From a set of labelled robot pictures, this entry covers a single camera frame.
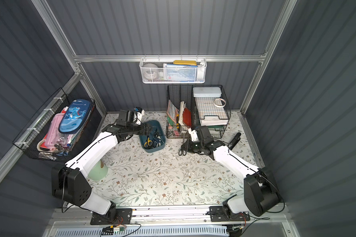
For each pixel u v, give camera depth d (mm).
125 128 638
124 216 738
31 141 617
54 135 678
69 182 421
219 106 965
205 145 649
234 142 995
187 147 724
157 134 1049
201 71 852
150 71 839
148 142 991
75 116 694
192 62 879
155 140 991
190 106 1198
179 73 867
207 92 1020
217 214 733
